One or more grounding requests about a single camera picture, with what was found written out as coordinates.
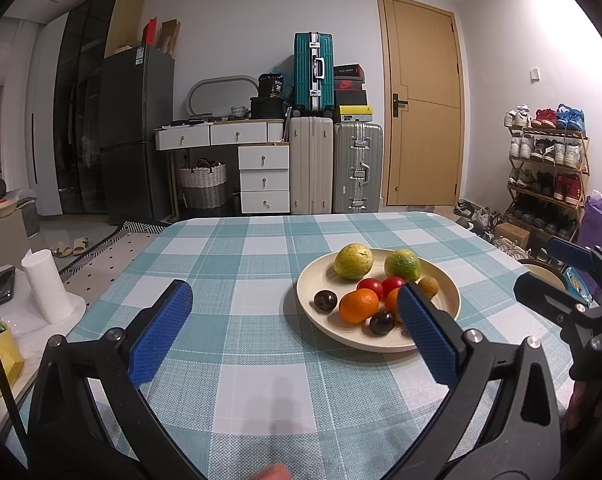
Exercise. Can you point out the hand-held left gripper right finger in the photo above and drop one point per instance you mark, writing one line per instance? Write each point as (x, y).
(428, 332)

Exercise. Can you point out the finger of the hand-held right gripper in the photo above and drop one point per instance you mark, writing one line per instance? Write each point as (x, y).
(571, 255)
(546, 294)

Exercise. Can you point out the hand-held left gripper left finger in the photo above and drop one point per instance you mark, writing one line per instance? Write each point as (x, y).
(161, 332)

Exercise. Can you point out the orange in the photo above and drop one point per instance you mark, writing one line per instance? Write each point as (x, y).
(393, 305)
(359, 306)

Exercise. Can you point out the olive brown kiwi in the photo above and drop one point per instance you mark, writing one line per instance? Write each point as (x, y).
(429, 286)

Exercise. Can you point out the dark purple plum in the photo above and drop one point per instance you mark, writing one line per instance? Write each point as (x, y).
(382, 323)
(326, 301)

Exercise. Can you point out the red tomato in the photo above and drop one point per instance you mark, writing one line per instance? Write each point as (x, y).
(371, 285)
(392, 284)

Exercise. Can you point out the green mandarin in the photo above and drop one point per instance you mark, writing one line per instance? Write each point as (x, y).
(402, 265)

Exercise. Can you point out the yellow guava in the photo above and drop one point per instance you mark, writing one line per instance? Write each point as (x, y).
(353, 261)

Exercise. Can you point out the cream round plate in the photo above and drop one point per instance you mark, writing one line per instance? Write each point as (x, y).
(316, 320)

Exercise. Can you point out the person's right hand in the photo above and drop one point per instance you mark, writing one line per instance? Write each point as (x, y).
(576, 405)

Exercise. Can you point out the person's left hand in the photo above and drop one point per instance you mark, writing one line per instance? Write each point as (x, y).
(275, 472)

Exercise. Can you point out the brown rimmed bowl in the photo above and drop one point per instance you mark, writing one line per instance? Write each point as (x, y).
(541, 271)

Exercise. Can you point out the purple bag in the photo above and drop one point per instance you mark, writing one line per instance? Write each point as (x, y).
(601, 220)

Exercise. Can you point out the small cardboard box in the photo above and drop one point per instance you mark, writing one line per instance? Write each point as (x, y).
(513, 234)

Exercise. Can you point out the wooden shoe rack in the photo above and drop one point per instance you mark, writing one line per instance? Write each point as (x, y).
(548, 180)

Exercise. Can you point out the dotted patterned rug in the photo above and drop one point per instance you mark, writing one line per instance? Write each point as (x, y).
(116, 250)

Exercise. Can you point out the pile of loose sneakers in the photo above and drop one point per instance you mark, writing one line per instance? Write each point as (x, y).
(481, 220)

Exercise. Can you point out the teal checked tablecloth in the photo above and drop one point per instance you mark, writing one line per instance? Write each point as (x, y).
(231, 260)

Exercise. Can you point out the beige slipper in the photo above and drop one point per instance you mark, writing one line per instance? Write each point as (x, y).
(61, 250)
(81, 244)

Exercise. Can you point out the grey door mat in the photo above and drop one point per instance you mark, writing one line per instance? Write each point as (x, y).
(421, 208)

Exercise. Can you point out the white paper towel roll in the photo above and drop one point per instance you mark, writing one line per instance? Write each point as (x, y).
(43, 285)

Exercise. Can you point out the white side table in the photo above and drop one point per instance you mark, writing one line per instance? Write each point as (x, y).
(21, 320)

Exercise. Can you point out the woven laundry basket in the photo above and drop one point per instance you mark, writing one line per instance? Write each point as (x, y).
(203, 185)

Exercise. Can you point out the yellow bag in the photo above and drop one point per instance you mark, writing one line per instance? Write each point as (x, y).
(1, 365)

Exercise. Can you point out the grey low cabinet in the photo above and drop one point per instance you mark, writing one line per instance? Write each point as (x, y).
(16, 240)

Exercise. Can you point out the silver suitcase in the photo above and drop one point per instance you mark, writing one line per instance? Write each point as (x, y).
(358, 167)

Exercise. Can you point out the white dresser with drawers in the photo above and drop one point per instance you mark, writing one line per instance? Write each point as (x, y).
(263, 180)

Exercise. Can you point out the dark grey fridge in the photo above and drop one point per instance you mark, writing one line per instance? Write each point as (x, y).
(136, 135)

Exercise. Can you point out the wicker bowl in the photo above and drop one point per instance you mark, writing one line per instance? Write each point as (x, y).
(1, 208)

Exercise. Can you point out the beige suitcase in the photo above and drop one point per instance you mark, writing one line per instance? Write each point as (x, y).
(311, 165)

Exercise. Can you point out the wooden door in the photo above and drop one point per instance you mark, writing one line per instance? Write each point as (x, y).
(421, 110)

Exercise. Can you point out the yellow black shoe box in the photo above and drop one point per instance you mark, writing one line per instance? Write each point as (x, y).
(353, 113)

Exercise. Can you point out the white wardrobe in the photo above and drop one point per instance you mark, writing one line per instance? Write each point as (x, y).
(46, 125)

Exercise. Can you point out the dark glass wardrobe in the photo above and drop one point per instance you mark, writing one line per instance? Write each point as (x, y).
(78, 110)

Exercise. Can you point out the oval mirror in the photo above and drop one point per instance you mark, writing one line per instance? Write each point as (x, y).
(196, 95)

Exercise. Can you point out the plain black shoe box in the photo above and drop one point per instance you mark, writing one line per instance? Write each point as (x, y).
(351, 98)

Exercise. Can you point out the black case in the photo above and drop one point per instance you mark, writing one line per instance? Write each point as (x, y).
(267, 108)

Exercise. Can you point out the red logo shoe box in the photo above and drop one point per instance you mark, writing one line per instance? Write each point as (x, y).
(350, 85)

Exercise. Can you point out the black tub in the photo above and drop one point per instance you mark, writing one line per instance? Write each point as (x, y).
(272, 85)

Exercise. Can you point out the teal suitcase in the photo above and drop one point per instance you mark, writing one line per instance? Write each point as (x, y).
(313, 72)

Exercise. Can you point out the flat cardboard box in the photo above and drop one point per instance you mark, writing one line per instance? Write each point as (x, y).
(170, 36)

